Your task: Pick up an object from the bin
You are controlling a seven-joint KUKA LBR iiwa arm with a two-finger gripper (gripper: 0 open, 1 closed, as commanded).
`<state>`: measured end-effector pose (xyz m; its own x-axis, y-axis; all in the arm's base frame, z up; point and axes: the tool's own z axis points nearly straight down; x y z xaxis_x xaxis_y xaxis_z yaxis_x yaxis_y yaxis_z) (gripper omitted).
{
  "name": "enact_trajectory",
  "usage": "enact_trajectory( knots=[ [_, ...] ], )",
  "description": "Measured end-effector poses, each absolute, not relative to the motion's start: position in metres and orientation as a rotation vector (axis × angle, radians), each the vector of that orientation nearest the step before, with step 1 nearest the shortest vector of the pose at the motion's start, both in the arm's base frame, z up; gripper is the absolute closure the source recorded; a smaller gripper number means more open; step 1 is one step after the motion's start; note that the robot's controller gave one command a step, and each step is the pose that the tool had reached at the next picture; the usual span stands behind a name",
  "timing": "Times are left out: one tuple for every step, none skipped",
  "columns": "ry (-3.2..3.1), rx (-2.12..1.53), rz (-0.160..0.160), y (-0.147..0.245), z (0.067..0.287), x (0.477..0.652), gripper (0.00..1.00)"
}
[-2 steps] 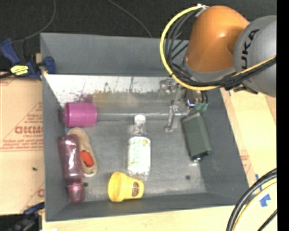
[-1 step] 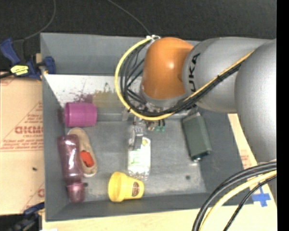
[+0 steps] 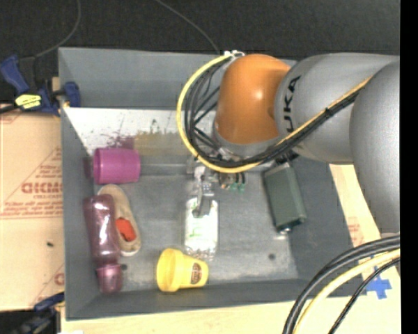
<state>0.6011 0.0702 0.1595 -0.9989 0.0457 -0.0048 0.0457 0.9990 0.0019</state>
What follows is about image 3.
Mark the magenta plastic cup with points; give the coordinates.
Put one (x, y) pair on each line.
(116, 165)

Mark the dark purple squeeze bottle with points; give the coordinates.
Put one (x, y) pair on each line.
(101, 228)

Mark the yellow plastic cup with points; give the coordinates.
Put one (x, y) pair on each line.
(176, 270)

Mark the dark green flat block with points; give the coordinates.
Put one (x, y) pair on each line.
(285, 197)

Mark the beige shoe with red insole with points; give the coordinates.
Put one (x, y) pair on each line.
(127, 221)

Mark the grey metal bin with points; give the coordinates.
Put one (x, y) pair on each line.
(244, 256)

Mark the clear plastic bottle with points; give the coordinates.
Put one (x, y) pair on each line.
(202, 231)

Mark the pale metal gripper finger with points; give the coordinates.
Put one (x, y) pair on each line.
(198, 204)
(207, 200)

